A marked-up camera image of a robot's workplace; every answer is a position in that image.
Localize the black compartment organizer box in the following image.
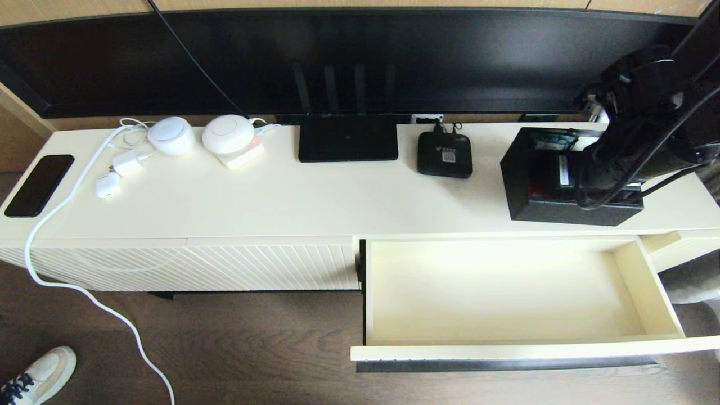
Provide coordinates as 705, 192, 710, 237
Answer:
500, 127, 645, 227

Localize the cream ribbed drawer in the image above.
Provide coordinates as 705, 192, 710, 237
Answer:
351, 235, 720, 373

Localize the cream tv cabinet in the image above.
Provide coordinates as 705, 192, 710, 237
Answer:
0, 121, 720, 294

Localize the green packet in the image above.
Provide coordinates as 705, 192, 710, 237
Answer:
534, 132, 579, 151

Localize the grey curtain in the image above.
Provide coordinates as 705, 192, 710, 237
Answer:
697, 169, 720, 206

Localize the black set-top box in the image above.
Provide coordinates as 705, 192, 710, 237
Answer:
417, 132, 473, 179

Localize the grey fluffy rug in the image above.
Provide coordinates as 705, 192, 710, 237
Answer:
658, 253, 720, 361

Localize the large black television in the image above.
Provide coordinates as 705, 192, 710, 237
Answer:
0, 8, 698, 119

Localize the black router with antennas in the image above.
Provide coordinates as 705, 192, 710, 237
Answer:
292, 64, 399, 164

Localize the cream ribbed cabinet door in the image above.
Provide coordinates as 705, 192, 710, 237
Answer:
187, 236, 361, 292

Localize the white pink power strip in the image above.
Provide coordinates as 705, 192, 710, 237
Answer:
217, 140, 266, 170

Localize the white round dome device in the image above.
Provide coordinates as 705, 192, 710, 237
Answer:
202, 115, 257, 156
148, 117, 196, 157

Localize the white flat charger adapter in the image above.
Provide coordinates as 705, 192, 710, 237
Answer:
112, 150, 155, 178

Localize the small white cube charger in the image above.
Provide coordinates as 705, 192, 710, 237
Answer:
95, 172, 122, 199

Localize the black smartphone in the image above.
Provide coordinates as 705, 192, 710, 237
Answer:
4, 155, 75, 218

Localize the white sneaker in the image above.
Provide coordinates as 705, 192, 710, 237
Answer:
0, 346, 78, 405

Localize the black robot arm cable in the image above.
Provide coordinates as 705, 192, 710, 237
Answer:
574, 84, 720, 210

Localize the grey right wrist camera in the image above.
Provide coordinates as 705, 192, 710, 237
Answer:
574, 84, 611, 123

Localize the black wall shelf unit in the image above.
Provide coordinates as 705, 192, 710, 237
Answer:
672, 0, 720, 79

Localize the white plug with cable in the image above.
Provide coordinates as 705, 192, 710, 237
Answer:
250, 118, 280, 138

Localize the thin white charger cable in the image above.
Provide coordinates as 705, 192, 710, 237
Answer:
110, 118, 159, 163

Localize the thin black hanging cable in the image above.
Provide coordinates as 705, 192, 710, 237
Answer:
147, 0, 248, 118

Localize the thick white power cable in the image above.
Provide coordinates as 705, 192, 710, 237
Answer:
24, 124, 176, 405

